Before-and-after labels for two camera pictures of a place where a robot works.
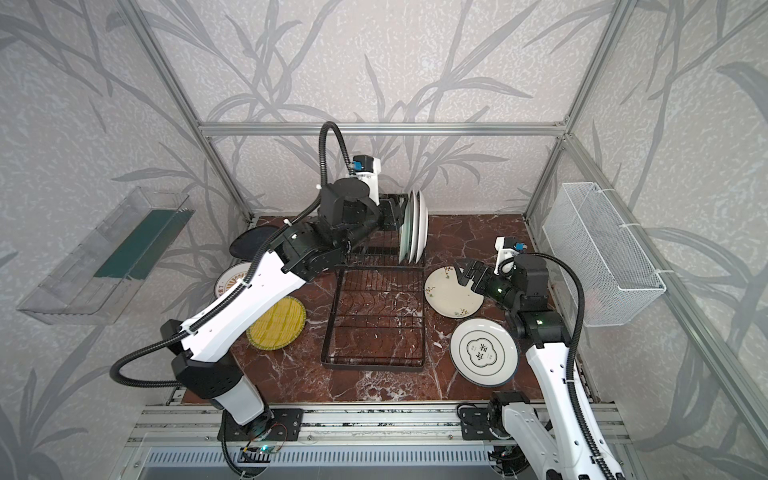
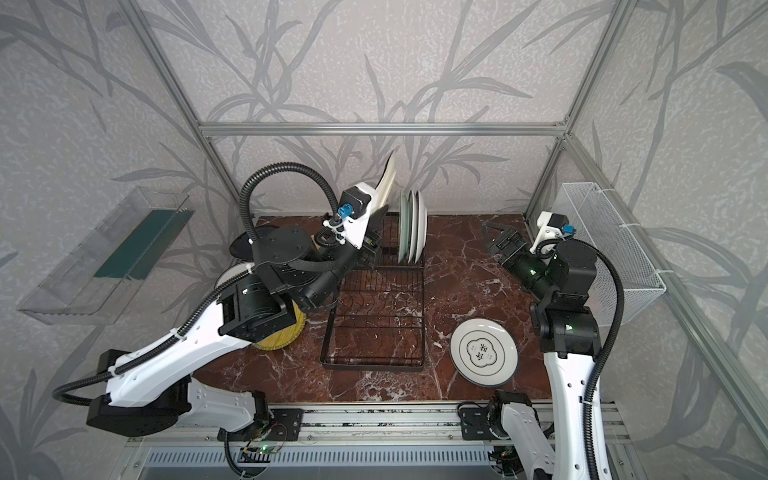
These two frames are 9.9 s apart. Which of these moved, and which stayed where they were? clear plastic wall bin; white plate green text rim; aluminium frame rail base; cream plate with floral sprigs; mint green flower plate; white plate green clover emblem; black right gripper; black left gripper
Moved: black left gripper; cream plate with floral sprigs; black right gripper
Stayed: white plate green clover emblem; aluminium frame rail base; mint green flower plate; white plate green text rim; clear plastic wall bin
